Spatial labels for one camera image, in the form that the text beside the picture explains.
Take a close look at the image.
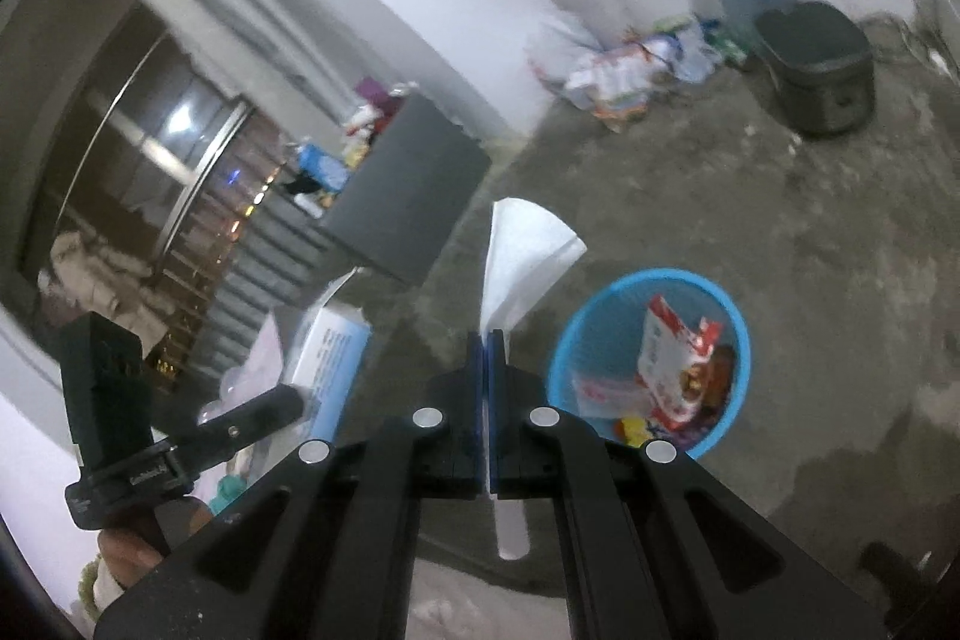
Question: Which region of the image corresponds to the white pink plastic wrapper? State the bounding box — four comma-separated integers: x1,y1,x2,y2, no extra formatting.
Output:
574,370,638,420

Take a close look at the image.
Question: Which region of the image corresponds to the yellow snack packet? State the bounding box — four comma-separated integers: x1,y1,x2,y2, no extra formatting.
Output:
615,413,655,447

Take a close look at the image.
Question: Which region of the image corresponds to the metal balcony railing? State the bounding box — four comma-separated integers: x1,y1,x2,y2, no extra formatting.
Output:
150,107,331,378

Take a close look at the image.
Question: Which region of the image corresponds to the white tissue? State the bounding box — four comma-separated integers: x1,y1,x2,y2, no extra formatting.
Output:
480,197,587,562

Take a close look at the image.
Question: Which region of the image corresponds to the grey cabinet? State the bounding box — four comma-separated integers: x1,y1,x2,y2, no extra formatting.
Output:
319,96,492,285

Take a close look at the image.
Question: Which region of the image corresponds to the black rice cooker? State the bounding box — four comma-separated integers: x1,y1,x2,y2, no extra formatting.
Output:
754,1,877,137

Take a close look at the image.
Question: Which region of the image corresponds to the blue white paper box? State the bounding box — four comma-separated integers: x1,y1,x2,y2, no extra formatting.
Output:
289,302,372,438

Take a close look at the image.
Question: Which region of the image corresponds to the blue detergent bottle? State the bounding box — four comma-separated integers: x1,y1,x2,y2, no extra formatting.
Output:
296,143,350,191

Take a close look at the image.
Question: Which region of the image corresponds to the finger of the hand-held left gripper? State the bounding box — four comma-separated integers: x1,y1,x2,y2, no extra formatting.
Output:
169,381,308,483

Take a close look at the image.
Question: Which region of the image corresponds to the pile of plastic bags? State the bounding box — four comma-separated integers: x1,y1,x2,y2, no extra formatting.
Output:
525,10,751,131

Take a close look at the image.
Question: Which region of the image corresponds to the pink printed tablecloth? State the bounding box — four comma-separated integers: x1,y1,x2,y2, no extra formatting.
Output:
0,302,301,640

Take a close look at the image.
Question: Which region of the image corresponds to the red white snack packet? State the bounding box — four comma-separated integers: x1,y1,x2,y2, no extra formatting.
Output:
636,295,725,431

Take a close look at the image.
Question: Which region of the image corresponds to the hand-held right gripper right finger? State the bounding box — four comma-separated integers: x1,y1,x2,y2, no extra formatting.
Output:
486,329,890,640

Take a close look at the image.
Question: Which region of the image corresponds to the person's left hand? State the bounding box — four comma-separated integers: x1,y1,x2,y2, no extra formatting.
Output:
96,497,215,588

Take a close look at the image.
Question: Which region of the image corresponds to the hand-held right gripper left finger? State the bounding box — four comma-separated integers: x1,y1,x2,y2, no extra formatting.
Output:
94,331,487,640

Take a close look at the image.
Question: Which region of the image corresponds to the blue plastic trash basket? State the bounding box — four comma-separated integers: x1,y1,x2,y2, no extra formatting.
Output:
546,269,752,461

